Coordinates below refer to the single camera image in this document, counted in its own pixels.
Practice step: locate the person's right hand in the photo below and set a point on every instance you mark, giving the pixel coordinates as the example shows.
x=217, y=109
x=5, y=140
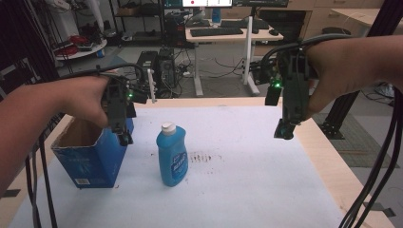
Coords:
x=342, y=71

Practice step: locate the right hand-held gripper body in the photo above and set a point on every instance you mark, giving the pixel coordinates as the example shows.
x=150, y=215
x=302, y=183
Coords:
x=295, y=91

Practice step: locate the black computer tower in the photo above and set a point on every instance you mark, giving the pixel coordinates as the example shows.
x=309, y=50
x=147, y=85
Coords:
x=164, y=72

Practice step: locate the white standing desk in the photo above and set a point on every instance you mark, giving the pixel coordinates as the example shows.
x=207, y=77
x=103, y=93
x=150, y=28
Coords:
x=221, y=37

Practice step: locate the person's left hand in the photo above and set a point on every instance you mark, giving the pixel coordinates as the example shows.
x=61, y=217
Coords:
x=83, y=96

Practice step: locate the round white table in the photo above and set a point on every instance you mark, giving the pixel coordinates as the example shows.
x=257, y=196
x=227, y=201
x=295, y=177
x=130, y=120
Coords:
x=83, y=50

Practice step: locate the blue bottle with white cap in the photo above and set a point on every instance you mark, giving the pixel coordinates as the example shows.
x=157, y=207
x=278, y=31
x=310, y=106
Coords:
x=172, y=155

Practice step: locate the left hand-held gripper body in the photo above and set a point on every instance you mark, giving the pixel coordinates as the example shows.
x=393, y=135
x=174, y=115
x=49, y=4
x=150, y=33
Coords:
x=116, y=101

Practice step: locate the black keyboard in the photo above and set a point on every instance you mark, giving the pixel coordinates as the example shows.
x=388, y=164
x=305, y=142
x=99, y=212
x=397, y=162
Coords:
x=216, y=31
x=244, y=23

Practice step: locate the black computer mouse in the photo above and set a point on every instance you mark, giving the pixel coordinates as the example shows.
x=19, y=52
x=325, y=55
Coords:
x=273, y=32

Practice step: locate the wooden cabinet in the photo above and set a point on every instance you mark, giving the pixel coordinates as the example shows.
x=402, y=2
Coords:
x=332, y=15

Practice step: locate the black metal stand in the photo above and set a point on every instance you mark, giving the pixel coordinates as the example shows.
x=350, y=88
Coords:
x=358, y=85

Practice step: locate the white table mat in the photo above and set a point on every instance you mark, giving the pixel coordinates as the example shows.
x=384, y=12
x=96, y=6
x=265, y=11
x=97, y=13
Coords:
x=221, y=177

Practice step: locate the dark computer monitor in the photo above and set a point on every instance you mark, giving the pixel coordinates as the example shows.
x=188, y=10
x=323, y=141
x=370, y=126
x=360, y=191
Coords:
x=260, y=3

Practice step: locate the blue cardboard box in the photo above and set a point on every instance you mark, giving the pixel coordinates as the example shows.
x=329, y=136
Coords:
x=90, y=158

